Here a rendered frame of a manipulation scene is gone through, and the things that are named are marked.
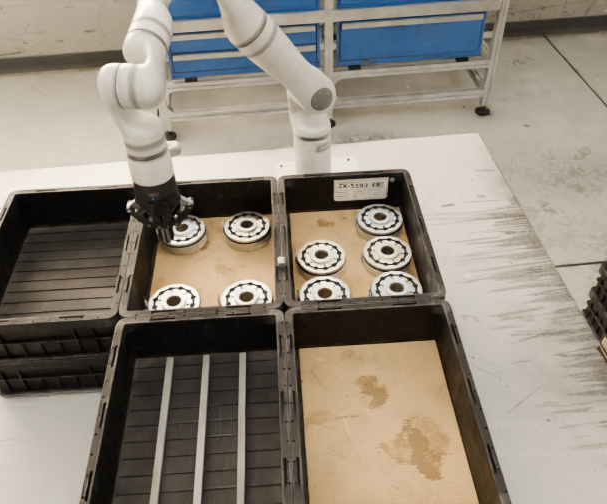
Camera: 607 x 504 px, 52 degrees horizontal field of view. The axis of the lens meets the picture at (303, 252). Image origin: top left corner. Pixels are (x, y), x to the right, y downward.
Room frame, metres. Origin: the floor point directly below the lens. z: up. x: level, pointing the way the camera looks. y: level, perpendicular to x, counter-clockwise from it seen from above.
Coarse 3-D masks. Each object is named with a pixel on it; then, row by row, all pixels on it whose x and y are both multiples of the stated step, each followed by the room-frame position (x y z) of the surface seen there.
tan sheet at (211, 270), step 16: (208, 224) 1.10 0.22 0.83; (224, 224) 1.10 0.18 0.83; (208, 240) 1.05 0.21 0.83; (224, 240) 1.05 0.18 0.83; (272, 240) 1.04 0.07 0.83; (160, 256) 1.00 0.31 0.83; (176, 256) 1.00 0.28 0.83; (192, 256) 1.00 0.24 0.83; (208, 256) 0.99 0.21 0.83; (224, 256) 0.99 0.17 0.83; (240, 256) 0.99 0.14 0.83; (256, 256) 0.99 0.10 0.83; (272, 256) 0.99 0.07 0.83; (160, 272) 0.95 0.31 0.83; (176, 272) 0.95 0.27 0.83; (192, 272) 0.95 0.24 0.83; (208, 272) 0.95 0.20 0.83; (224, 272) 0.94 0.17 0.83; (240, 272) 0.94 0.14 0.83; (256, 272) 0.94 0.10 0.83; (272, 272) 0.94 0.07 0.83; (160, 288) 0.90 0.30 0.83; (208, 288) 0.90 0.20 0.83; (224, 288) 0.90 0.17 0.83; (272, 288) 0.89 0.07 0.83; (208, 304) 0.85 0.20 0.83
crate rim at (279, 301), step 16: (272, 176) 1.15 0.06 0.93; (272, 192) 1.09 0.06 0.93; (272, 208) 1.03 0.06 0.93; (272, 224) 0.98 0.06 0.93; (128, 272) 0.85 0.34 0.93; (128, 288) 0.82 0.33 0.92; (128, 304) 0.77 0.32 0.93; (240, 304) 0.76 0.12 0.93; (256, 304) 0.76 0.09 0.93; (272, 304) 0.76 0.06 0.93
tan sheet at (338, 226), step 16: (304, 224) 1.09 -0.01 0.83; (320, 224) 1.09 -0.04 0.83; (336, 224) 1.09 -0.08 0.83; (352, 224) 1.09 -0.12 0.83; (304, 240) 1.04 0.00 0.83; (336, 240) 1.03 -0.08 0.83; (352, 240) 1.03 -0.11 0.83; (352, 256) 0.98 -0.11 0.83; (352, 272) 0.93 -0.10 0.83; (416, 272) 0.92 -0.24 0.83; (352, 288) 0.88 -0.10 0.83
